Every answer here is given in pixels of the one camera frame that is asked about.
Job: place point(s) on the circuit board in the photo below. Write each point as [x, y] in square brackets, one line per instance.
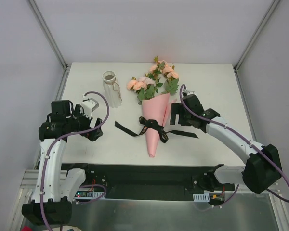
[86, 195]
[207, 197]

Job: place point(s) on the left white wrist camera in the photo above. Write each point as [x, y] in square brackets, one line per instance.
[89, 105]

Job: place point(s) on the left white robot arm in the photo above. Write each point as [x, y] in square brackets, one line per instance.
[51, 201]

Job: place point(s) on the white ribbed ceramic vase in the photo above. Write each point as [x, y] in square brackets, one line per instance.
[112, 89]

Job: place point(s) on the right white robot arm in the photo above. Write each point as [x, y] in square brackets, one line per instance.
[261, 164]

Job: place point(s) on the pink wrapping paper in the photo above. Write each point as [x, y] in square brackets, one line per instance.
[155, 109]

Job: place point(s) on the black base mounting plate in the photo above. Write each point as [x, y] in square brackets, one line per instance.
[137, 182]

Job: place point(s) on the right aluminium frame post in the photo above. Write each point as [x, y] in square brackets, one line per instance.
[262, 24]

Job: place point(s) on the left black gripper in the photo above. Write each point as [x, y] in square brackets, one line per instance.
[90, 128]

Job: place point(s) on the aluminium frame post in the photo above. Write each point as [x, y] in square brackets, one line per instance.
[262, 24]
[47, 33]

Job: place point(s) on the pink rose stem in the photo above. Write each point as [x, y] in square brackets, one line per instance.
[155, 71]
[145, 88]
[171, 84]

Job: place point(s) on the left aluminium frame post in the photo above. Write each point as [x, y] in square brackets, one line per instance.
[47, 33]

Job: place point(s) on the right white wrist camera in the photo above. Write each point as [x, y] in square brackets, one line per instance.
[186, 92]

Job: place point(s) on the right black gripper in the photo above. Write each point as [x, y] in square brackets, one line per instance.
[179, 114]

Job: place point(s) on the right circuit board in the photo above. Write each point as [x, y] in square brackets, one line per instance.
[207, 197]

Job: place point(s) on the black gold-lettered ribbon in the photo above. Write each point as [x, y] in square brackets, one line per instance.
[153, 124]

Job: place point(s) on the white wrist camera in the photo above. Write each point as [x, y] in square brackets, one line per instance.
[89, 105]
[186, 92]

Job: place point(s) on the left circuit board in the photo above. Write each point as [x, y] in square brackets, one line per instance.
[86, 195]

